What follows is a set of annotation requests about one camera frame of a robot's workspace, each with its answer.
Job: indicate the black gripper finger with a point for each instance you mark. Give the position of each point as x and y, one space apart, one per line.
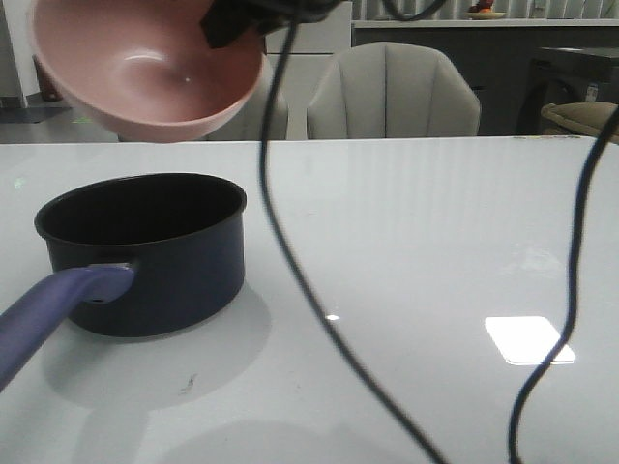
226 20

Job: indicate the dark side table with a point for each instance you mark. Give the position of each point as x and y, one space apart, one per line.
563 75

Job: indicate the red trash bin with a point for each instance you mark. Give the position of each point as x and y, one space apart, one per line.
47 89

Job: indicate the fruit plate on counter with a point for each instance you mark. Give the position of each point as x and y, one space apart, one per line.
483 10

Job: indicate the dark blue saucepan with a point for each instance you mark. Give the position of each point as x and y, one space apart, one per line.
131 257

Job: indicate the pink bowl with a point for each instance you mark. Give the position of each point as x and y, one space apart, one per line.
143 69

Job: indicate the grey kitchen counter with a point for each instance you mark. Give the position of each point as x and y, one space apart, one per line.
492 55

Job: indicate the beige cushion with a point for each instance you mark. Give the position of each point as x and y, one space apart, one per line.
576 118

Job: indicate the beige upholstered chair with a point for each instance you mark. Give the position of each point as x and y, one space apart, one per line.
392 90
247 124

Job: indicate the right beige upholstered chair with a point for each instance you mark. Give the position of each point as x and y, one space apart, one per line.
392 90

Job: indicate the left beige upholstered chair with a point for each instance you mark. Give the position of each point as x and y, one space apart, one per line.
247 124

